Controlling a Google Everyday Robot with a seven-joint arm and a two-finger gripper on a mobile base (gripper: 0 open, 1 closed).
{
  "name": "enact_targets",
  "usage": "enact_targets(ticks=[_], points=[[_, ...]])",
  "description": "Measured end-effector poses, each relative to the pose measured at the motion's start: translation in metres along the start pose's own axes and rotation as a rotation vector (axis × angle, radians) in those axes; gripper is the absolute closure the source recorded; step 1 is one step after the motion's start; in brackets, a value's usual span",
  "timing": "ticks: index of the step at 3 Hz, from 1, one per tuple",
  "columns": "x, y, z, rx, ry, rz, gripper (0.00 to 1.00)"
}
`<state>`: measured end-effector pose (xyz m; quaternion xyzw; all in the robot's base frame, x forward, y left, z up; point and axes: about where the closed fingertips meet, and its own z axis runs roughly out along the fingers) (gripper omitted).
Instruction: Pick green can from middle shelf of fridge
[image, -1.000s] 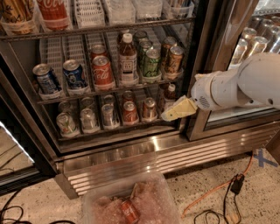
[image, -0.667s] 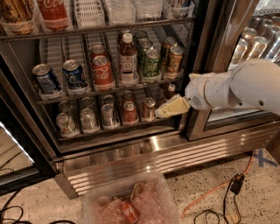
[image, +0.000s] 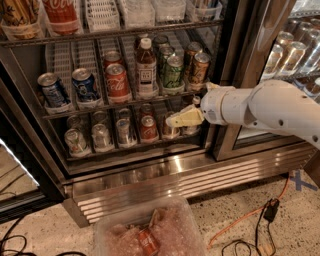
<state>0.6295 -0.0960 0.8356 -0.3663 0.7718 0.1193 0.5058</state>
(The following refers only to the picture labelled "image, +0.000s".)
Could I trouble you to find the brown can bottom shelf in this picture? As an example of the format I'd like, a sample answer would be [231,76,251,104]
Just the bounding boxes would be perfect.
[162,111,180,139]

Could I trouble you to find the white green can bottom left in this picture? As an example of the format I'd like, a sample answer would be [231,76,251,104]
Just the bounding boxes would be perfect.
[64,128,87,154]

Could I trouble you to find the back brown gold can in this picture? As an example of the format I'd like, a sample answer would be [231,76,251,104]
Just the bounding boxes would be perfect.
[184,41,203,78]

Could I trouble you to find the back red cola can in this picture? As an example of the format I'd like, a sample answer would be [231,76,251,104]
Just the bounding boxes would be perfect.
[103,50,123,68]

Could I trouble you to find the gold patterned can top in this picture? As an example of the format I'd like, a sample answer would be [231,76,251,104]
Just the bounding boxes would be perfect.
[0,0,40,39]

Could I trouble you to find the front brown gold can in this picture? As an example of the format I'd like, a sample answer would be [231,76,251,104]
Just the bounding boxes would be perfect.
[189,52,211,84]

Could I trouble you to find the black cable floor left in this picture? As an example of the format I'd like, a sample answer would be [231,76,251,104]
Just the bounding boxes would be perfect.
[0,216,88,256]

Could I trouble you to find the red can shelf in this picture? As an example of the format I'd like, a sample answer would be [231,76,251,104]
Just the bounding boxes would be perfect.
[139,103,154,118]
[140,115,157,139]

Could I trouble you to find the red cola can in bin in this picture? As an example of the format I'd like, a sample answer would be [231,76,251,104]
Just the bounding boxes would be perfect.
[138,228,159,256]

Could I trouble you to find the blue silver can left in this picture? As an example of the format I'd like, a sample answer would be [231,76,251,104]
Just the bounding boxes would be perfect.
[37,72,70,108]

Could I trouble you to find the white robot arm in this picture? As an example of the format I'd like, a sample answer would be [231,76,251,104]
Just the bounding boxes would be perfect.
[166,79,320,149]

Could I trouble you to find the green soda can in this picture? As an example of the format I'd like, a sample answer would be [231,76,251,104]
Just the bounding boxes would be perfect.
[163,56,184,89]
[158,46,175,79]
[153,35,170,53]

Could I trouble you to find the black power adapter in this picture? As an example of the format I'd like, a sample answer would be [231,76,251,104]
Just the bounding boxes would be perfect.
[263,199,280,223]

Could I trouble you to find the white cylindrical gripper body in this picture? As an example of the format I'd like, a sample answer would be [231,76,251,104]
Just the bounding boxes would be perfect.
[201,86,255,126]

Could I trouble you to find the brown tea bottle white cap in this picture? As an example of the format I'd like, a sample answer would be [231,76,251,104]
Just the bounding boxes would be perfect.
[135,38,157,99]

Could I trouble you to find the front red cola can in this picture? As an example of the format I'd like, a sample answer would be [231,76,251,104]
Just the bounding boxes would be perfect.
[106,63,129,97]

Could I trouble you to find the blue pepsi can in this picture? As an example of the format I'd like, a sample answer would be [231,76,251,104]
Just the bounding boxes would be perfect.
[72,68,100,102]

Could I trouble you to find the brown gold can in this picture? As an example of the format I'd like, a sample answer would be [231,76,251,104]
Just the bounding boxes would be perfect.
[184,41,203,78]
[189,52,211,84]

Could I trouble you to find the clear plastic bin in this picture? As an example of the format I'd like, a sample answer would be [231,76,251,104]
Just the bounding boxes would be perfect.
[94,196,206,256]

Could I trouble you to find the back red can bottom shelf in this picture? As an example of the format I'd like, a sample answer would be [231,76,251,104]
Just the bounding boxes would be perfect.
[139,103,154,118]

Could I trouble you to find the small bottle bottom right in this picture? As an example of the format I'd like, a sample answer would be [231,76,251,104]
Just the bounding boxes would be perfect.
[182,95,201,135]

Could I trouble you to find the orange extension cable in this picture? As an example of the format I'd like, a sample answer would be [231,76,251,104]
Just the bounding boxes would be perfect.
[207,172,292,250]

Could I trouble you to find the fridge glass door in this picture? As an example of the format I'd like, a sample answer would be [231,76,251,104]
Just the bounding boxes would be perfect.
[212,0,316,164]

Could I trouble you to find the large red cola can top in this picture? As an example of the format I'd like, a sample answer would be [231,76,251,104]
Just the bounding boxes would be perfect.
[42,0,79,35]

